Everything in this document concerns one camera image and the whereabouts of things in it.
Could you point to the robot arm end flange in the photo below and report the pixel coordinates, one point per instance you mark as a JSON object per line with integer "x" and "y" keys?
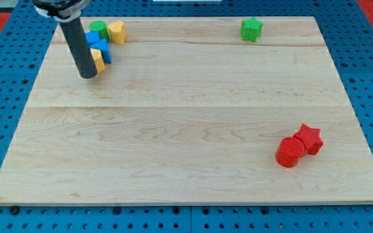
{"x": 62, "y": 11}

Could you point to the green star block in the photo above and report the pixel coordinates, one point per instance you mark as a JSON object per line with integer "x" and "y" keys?
{"x": 251, "y": 29}

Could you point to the yellow hexagon block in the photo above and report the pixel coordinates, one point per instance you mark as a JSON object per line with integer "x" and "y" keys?
{"x": 98, "y": 60}

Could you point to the red star block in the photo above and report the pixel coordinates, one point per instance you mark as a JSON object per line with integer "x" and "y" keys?
{"x": 311, "y": 139}

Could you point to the light wooden board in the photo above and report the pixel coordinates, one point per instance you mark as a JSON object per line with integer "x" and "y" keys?
{"x": 189, "y": 114}

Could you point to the red cylinder block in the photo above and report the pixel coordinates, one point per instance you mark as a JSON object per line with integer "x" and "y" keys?
{"x": 290, "y": 151}

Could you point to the blue triangle block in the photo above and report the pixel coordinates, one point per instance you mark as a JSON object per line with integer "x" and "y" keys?
{"x": 103, "y": 47}

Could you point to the yellow heart block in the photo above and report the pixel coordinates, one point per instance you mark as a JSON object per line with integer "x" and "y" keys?
{"x": 117, "y": 32}

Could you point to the blue cube block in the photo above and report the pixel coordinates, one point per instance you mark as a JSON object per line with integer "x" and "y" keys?
{"x": 92, "y": 37}

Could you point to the green cylinder block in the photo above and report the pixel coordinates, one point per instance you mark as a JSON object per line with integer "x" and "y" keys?
{"x": 100, "y": 27}

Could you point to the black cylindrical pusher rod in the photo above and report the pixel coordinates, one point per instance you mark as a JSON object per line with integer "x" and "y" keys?
{"x": 76, "y": 40}

